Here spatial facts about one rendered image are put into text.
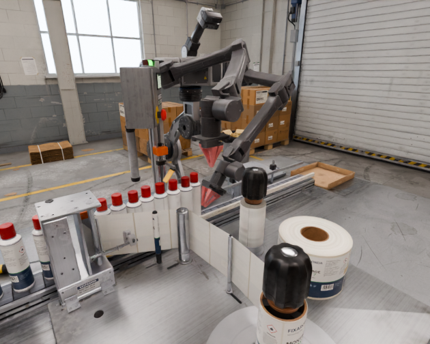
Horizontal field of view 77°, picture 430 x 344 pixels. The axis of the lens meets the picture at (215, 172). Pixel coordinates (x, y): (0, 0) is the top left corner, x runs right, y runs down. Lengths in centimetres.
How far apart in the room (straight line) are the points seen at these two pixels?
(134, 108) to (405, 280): 103
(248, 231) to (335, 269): 27
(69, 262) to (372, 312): 79
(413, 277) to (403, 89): 420
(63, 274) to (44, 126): 559
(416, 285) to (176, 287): 75
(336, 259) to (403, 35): 463
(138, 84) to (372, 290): 92
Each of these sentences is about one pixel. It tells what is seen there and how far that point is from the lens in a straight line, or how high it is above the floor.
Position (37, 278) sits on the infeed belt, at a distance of 102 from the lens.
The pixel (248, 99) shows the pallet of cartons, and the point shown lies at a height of 97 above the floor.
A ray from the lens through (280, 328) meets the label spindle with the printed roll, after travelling 55.
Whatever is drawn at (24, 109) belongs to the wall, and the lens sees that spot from 625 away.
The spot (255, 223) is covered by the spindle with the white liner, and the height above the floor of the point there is 101.
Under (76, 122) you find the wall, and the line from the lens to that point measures 634.
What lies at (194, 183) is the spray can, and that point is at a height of 105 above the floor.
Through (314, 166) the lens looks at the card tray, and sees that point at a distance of 198.
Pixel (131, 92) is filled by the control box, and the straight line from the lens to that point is 91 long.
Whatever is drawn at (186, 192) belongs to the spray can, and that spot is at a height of 104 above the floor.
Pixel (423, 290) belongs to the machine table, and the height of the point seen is 83.
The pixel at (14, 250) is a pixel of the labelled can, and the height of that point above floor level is 102.
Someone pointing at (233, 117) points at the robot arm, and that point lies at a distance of 73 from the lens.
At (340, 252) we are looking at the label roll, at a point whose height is 102.
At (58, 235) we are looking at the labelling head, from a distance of 76.
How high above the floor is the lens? 147
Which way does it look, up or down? 21 degrees down
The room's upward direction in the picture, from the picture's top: straight up
